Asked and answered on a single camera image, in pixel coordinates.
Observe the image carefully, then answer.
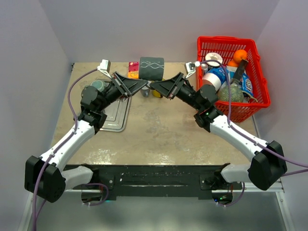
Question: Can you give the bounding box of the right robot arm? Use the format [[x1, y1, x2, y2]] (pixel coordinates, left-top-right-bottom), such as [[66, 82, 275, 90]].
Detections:
[[150, 73, 287, 191]]

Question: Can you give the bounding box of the orange fruit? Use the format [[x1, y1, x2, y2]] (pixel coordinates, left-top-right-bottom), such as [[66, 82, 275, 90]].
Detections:
[[227, 60, 239, 67], [233, 50, 247, 64]]

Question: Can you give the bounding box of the small light grey mug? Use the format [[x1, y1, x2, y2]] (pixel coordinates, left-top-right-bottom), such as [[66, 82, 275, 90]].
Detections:
[[140, 87, 151, 98]]

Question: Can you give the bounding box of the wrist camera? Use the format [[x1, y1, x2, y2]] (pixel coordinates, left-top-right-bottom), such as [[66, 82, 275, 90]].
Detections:
[[184, 61, 201, 79], [97, 59, 112, 79]]

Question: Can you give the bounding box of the blue white package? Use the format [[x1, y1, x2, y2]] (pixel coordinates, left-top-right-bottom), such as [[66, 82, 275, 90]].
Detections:
[[208, 67, 235, 84]]

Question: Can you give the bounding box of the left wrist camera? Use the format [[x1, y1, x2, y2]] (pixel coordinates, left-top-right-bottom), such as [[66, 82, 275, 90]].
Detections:
[[97, 59, 112, 79]]

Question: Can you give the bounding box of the metal tray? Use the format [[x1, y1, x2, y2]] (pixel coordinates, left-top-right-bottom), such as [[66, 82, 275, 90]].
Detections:
[[100, 98, 132, 132]]

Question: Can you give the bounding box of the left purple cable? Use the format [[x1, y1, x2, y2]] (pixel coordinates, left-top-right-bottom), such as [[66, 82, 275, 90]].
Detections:
[[31, 68, 110, 231]]

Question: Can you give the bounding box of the brown handled tool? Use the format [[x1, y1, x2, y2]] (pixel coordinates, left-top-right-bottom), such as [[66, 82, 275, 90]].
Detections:
[[231, 59, 249, 84]]

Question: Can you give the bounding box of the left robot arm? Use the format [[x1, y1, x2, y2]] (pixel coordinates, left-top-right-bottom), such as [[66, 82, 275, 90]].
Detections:
[[25, 72, 148, 203]]

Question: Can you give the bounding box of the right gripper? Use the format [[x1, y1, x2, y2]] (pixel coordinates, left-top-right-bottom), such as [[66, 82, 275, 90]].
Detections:
[[150, 72, 203, 111]]

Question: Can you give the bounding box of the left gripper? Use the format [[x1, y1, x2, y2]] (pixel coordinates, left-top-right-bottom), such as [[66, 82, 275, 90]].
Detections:
[[97, 72, 148, 112]]

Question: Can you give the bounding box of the purple cable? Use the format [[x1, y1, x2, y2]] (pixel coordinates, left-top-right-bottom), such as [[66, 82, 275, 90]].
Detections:
[[31, 68, 110, 231], [198, 60, 308, 207]]

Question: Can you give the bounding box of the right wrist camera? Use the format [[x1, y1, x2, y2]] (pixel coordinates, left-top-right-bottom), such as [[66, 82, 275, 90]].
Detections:
[[184, 61, 201, 79]]

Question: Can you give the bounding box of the yellow mug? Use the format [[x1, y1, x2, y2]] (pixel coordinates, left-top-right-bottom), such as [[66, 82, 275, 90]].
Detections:
[[151, 78, 165, 99]]

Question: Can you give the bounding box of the aluminium frame rail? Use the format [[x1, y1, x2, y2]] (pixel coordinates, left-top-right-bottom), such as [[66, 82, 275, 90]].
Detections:
[[17, 180, 295, 231]]

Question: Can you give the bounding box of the teal round mug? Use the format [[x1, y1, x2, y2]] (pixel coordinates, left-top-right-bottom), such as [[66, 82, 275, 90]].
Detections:
[[90, 79, 110, 93]]

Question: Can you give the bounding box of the red plastic basket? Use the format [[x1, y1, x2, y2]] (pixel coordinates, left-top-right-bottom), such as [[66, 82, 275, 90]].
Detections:
[[197, 36, 271, 123]]

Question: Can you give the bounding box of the white tape roll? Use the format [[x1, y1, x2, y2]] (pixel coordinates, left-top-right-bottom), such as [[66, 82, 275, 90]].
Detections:
[[205, 52, 223, 68]]

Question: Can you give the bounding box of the blue snack bag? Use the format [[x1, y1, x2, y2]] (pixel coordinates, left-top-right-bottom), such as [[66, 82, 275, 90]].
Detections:
[[240, 73, 254, 98]]

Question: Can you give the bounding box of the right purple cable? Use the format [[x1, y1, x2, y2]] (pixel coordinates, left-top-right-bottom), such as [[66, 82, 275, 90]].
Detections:
[[198, 60, 308, 207]]

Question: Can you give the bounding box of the silver can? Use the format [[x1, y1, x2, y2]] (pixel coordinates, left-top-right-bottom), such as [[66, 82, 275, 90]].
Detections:
[[201, 64, 209, 76]]

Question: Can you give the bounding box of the pink orange candy box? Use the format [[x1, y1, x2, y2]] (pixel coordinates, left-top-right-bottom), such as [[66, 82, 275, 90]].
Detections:
[[128, 62, 139, 79]]

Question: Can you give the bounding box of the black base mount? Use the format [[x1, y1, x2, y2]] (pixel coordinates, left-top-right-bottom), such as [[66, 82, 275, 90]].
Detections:
[[73, 165, 252, 200]]

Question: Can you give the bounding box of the green netted melon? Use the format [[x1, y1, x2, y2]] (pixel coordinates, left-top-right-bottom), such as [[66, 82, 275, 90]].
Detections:
[[218, 85, 244, 103]]

